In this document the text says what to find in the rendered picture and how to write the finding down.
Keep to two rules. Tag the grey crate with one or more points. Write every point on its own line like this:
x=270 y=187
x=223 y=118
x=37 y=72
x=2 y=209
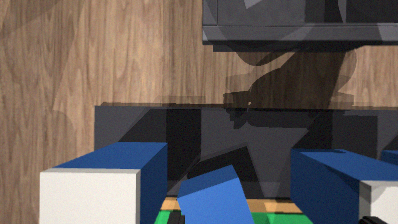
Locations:
x=296 y=25

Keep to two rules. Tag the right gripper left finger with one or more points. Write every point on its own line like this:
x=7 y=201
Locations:
x=176 y=218

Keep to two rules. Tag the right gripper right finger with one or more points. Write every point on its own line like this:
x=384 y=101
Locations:
x=371 y=220

